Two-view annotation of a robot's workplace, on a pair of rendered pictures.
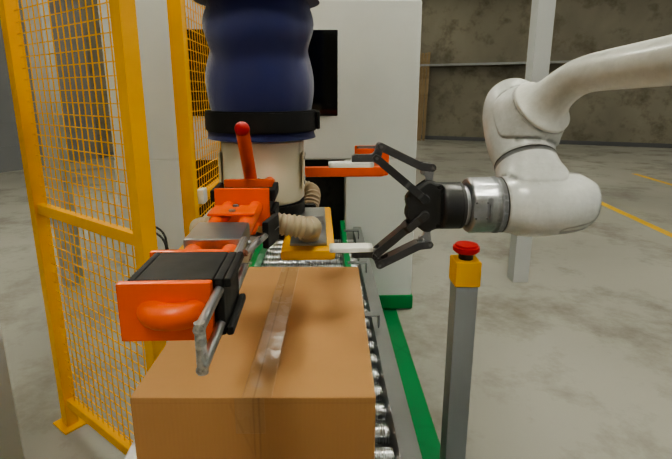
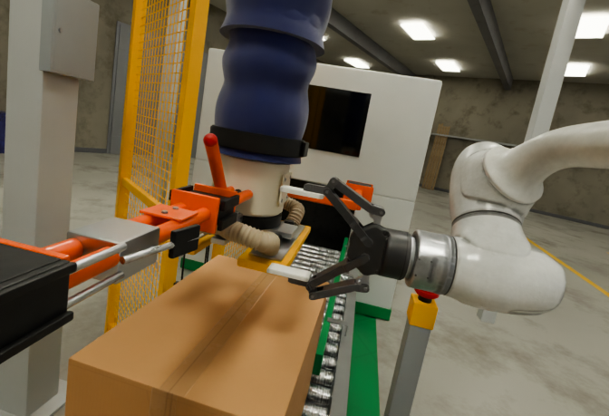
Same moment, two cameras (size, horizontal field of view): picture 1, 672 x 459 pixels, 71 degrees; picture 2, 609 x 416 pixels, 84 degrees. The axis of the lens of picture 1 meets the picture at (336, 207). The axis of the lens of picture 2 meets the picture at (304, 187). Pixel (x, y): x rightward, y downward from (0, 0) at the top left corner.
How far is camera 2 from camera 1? 0.24 m
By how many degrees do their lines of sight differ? 11
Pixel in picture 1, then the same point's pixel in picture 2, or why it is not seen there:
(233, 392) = (154, 380)
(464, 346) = (408, 381)
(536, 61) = not seen: hidden behind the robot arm
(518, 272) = (487, 314)
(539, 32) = (538, 121)
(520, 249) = not seen: hidden behind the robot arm
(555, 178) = (513, 252)
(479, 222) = (419, 279)
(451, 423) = not seen: outside the picture
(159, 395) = (92, 363)
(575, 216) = (529, 300)
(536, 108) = (505, 174)
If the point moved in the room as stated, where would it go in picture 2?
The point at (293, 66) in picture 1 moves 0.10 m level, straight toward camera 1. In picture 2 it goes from (286, 99) to (277, 91)
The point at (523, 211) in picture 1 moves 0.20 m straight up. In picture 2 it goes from (468, 280) to (507, 135)
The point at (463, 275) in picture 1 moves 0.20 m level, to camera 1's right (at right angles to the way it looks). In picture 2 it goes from (419, 315) to (493, 334)
